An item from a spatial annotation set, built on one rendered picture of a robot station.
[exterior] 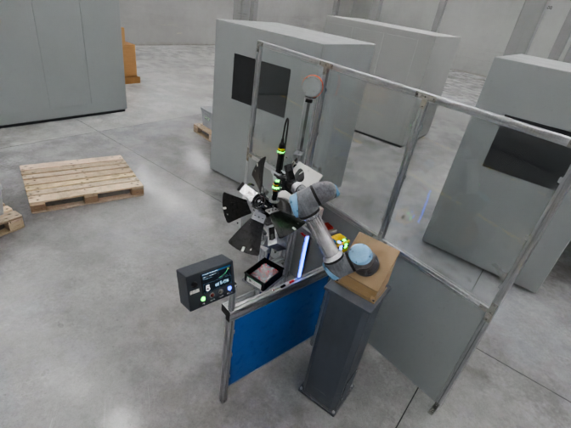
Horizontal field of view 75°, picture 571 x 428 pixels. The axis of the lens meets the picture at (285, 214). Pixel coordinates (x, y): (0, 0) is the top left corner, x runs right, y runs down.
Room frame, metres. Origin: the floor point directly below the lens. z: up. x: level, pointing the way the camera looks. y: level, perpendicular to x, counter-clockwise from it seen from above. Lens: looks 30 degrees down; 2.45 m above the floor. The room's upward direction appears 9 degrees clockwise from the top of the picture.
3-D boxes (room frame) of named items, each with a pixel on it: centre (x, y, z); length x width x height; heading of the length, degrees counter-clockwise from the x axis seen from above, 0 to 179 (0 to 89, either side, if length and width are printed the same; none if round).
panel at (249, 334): (1.85, -0.09, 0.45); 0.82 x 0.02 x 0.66; 134
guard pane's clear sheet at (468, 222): (2.67, -0.43, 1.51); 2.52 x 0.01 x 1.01; 44
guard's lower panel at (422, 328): (2.67, -0.43, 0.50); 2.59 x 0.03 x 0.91; 44
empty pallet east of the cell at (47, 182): (4.05, 2.58, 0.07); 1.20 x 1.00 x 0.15; 130
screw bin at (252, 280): (1.92, 0.07, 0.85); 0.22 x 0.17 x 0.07; 150
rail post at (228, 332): (1.55, 0.22, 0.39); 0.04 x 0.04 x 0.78; 44
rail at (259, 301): (1.85, -0.09, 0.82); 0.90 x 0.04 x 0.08; 134
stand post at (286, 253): (2.50, -0.06, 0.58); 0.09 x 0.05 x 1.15; 44
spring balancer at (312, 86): (2.88, -0.04, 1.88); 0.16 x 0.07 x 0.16; 79
